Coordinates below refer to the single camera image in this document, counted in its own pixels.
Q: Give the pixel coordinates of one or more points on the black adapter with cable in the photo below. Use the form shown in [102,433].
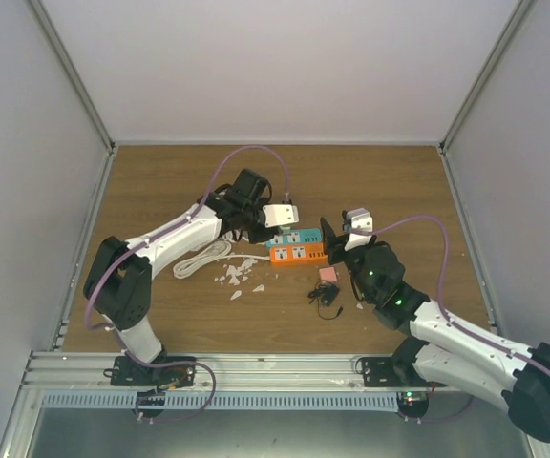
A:
[323,295]

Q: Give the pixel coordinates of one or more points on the pink plug adapter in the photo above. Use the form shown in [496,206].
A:
[328,274]

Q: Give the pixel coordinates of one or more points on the right aluminium frame post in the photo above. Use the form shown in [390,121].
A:
[504,40]

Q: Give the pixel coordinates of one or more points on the white debris pile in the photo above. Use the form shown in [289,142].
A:
[237,279]

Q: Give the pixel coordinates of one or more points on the orange power strip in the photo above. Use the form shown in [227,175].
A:
[286,255]

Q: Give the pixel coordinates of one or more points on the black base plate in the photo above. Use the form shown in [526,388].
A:
[378,371]
[126,372]

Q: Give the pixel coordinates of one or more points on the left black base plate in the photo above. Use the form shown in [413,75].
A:
[126,372]

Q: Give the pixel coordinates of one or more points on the left aluminium frame post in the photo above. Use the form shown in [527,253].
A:
[48,29]

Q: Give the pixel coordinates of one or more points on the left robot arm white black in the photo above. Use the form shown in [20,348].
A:
[119,283]

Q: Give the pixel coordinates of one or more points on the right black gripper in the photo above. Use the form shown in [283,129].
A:
[330,241]

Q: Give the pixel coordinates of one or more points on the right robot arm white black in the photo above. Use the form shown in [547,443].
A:
[441,347]

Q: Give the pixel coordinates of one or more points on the aluminium frame post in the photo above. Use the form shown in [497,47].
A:
[48,29]
[504,40]

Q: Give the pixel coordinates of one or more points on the slotted grey cable duct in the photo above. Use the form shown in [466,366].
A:
[225,400]

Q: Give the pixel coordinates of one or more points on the teal power strip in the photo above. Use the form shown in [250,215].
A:
[293,237]

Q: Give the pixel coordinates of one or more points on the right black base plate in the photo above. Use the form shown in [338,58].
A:
[378,371]

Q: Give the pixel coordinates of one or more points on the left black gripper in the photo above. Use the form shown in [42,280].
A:
[255,237]

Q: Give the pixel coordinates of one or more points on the aluminium front rail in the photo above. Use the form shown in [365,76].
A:
[269,372]

